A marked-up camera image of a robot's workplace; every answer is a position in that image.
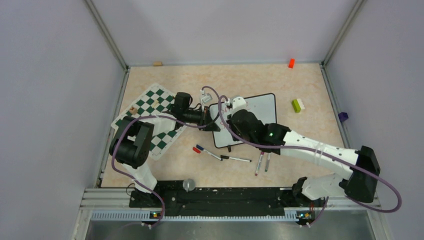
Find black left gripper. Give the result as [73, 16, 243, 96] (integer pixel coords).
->
[183, 105, 220, 132]

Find white whiteboard black frame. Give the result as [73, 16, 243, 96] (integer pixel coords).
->
[212, 93, 277, 149]

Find red marker cap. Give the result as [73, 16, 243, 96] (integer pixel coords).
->
[192, 147, 201, 154]

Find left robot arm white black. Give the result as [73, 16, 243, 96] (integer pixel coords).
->
[109, 92, 221, 207]

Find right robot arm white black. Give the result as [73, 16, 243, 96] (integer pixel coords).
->
[225, 109, 381, 206]

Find blue cap whiteboard marker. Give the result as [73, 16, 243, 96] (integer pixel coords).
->
[195, 144, 223, 161]

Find black cap whiteboard marker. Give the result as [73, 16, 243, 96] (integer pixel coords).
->
[220, 155, 252, 163]

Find magenta cap whiteboard marker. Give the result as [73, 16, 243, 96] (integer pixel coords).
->
[254, 151, 265, 176]

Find green cap whiteboard marker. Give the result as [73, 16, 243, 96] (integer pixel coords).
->
[264, 152, 272, 172]

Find green and white brick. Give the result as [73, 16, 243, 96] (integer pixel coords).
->
[291, 98, 305, 113]

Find green white chess mat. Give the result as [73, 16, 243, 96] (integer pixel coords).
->
[111, 83, 187, 161]

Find grey round knob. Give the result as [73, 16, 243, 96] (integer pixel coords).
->
[183, 178, 196, 192]

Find orange block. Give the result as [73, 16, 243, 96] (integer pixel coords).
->
[288, 58, 296, 69]

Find brown chess piece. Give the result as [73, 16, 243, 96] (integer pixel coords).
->
[128, 106, 138, 115]

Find wooden block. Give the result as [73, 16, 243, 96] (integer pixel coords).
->
[152, 61, 163, 67]

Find purple block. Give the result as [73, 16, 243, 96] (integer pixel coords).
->
[338, 112, 349, 123]

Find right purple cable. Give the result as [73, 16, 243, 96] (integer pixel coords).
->
[216, 95, 403, 229]

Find purple cable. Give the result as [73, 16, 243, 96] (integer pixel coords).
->
[110, 86, 229, 229]
[216, 95, 403, 229]

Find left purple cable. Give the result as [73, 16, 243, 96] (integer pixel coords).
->
[110, 86, 229, 229]

